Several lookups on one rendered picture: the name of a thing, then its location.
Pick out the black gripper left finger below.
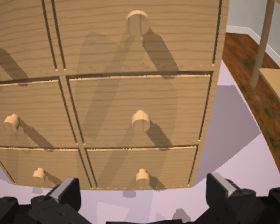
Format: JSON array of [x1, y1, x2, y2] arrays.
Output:
[[0, 178, 92, 224]]

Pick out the light brown wooden drawer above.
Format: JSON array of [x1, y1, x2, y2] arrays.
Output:
[[0, 146, 92, 188], [87, 144, 196, 188], [69, 71, 210, 144], [0, 0, 57, 76], [0, 76, 77, 144], [54, 0, 220, 70]]

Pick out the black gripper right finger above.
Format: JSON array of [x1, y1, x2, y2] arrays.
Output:
[[185, 172, 280, 224]]

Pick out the tan wooden chest of drawers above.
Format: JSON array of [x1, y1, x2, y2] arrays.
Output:
[[0, 0, 229, 191]]

